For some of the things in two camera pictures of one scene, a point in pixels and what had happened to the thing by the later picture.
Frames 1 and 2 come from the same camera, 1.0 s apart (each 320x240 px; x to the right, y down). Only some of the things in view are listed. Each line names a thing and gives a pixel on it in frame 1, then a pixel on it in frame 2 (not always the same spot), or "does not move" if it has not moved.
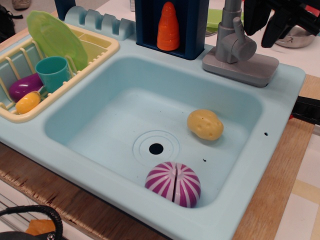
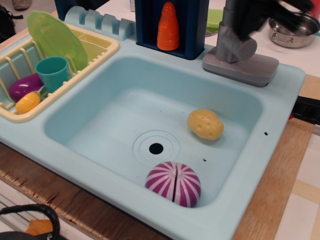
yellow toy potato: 205,124 does not move
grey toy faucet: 233,61 does not move
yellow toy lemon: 28,102 does not move
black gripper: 306,13 -> 249,16
